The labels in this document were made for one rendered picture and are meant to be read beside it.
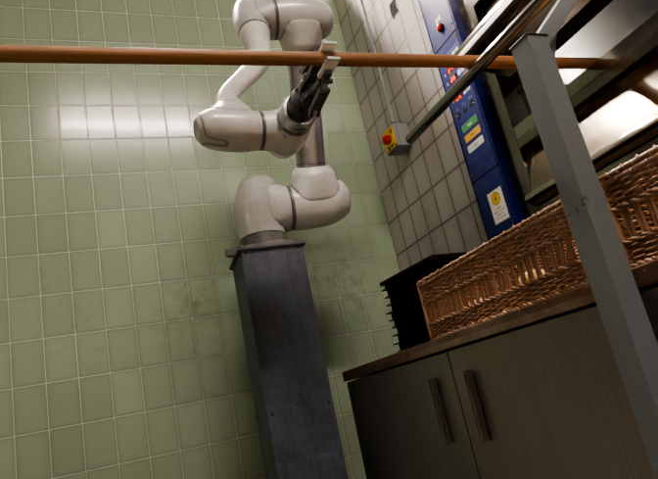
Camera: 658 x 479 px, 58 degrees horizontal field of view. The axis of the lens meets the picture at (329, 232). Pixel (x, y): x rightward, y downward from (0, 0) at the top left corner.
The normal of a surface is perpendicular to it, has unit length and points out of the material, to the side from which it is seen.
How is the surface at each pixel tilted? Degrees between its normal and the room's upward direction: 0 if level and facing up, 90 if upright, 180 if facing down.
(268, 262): 90
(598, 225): 90
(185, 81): 90
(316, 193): 113
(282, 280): 90
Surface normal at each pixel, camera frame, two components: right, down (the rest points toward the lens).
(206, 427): 0.33, -0.33
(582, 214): -0.92, 0.08
